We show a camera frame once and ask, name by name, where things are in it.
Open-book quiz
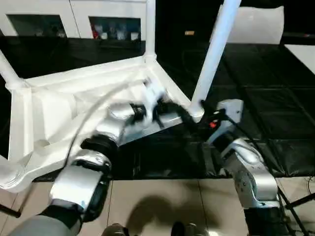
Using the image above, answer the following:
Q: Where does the black work mat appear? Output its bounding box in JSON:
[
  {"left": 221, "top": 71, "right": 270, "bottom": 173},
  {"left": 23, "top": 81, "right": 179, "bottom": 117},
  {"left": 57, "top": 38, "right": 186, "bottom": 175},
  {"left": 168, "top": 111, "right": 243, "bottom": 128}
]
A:
[{"left": 0, "top": 35, "right": 315, "bottom": 181}]

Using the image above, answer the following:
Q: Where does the white flat panel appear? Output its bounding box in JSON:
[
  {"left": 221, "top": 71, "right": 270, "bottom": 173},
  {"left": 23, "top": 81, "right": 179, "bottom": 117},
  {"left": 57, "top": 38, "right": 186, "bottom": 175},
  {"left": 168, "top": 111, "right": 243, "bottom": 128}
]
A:
[{"left": 210, "top": 5, "right": 285, "bottom": 45}]

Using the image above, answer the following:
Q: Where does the white sheet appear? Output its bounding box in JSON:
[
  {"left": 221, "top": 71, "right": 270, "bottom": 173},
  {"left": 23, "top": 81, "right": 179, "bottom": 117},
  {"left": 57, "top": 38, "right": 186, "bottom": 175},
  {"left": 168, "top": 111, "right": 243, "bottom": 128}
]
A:
[{"left": 285, "top": 44, "right": 315, "bottom": 75}]

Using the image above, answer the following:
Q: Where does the black folding stand leg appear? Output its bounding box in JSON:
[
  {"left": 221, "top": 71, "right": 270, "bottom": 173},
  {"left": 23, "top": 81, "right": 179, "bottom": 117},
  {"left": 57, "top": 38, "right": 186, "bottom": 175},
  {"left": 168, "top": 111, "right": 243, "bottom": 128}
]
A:
[
  {"left": 0, "top": 203, "right": 21, "bottom": 219},
  {"left": 284, "top": 193, "right": 315, "bottom": 210}
]

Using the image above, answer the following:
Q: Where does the white glass-door cabinet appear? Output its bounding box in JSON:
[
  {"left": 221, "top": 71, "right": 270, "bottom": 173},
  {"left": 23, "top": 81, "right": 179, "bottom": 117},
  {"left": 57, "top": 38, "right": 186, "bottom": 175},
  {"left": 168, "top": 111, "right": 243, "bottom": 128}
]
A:
[{"left": 0, "top": 0, "right": 148, "bottom": 42}]

